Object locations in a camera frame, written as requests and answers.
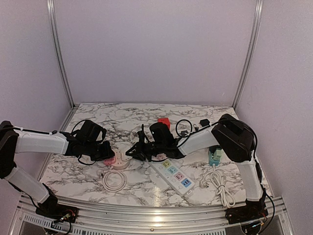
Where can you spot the teal power strip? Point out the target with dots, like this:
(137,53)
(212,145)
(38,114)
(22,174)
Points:
(211,161)

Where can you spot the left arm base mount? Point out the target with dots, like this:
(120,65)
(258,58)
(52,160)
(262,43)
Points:
(59,212)

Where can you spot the black power adapter with cable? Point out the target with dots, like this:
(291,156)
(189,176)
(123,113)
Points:
(203,123)

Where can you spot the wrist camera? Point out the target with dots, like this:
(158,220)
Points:
(160,133)
(91,132)

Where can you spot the white plug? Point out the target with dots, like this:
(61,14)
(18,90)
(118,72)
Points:
(119,156)

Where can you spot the right aluminium frame post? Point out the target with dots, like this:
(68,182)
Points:
(250,52)

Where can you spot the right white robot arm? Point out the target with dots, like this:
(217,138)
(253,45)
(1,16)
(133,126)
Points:
(236,139)

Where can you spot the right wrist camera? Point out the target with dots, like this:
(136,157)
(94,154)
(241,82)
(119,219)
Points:
(160,133)

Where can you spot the pink round power strip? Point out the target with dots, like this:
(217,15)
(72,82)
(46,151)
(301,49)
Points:
(122,165)

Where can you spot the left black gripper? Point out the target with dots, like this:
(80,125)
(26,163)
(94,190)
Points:
(106,154)

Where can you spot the light green plug on teal strip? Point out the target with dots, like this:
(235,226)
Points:
(217,154)

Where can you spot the left aluminium frame post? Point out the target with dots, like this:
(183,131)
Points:
(58,51)

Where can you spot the aluminium frame post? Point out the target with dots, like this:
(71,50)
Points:
(58,51)
(250,52)

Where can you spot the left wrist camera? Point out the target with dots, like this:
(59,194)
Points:
(91,132)

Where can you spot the aluminium front rail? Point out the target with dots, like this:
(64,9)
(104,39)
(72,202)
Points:
(109,219)

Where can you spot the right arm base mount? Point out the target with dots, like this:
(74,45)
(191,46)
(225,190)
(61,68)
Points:
(252,210)

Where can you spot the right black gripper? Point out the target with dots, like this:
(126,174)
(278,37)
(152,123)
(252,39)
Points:
(138,152)

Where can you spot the pink cube socket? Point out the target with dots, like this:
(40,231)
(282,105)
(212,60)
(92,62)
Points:
(110,161)

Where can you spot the white multicolour power strip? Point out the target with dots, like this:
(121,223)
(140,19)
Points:
(172,175)

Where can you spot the red cube socket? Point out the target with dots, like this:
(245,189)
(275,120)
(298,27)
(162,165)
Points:
(165,121)

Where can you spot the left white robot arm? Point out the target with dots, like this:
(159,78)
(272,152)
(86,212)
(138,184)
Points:
(15,140)

